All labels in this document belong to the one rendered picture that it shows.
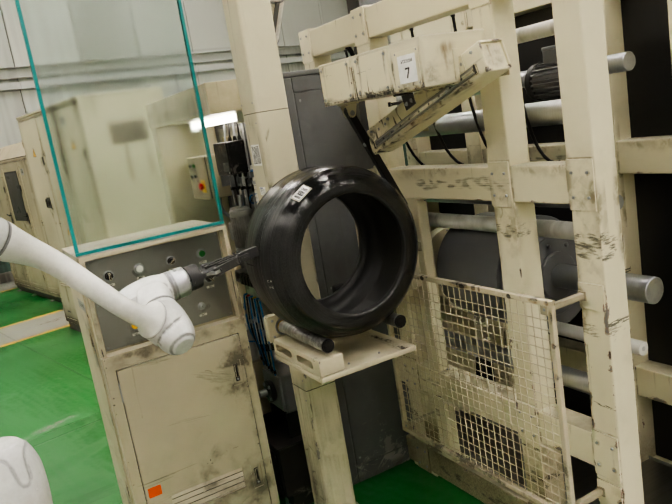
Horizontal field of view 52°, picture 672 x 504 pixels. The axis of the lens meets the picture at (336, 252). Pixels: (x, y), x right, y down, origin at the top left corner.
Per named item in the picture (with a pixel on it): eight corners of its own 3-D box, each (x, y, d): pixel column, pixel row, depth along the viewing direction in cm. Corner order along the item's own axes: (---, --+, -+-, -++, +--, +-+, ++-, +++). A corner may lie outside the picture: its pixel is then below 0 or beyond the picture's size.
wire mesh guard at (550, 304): (402, 430, 285) (377, 266, 272) (406, 428, 286) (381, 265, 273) (573, 524, 207) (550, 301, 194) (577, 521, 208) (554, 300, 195)
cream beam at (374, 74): (323, 108, 249) (316, 66, 246) (380, 99, 261) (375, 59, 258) (423, 88, 196) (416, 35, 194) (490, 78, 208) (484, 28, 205)
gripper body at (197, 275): (187, 269, 200) (215, 257, 204) (178, 266, 207) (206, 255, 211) (195, 293, 202) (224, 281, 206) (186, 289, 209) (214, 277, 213)
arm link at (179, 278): (159, 271, 205) (178, 263, 207) (170, 299, 207) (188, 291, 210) (168, 274, 197) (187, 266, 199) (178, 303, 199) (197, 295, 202)
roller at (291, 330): (289, 320, 249) (286, 332, 249) (278, 319, 247) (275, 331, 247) (336, 339, 219) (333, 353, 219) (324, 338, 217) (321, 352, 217)
